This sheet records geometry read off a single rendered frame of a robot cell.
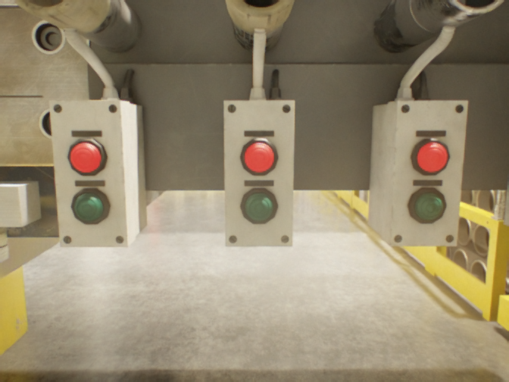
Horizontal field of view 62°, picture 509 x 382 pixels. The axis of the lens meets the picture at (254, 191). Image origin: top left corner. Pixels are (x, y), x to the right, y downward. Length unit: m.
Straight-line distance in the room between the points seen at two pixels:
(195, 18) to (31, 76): 0.22
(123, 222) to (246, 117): 0.17
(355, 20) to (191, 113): 0.23
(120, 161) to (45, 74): 0.20
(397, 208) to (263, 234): 0.14
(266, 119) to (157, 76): 0.16
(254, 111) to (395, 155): 0.15
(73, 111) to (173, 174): 0.14
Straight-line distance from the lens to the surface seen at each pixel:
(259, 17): 0.37
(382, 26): 0.54
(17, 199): 0.54
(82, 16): 0.42
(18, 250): 1.03
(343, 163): 0.53
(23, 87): 0.62
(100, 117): 0.45
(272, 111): 0.42
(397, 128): 0.45
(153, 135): 0.53
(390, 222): 0.46
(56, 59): 0.60
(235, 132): 0.42
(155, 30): 0.57
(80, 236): 0.47
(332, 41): 0.56
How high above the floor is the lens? 0.74
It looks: 9 degrees down
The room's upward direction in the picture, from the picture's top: straight up
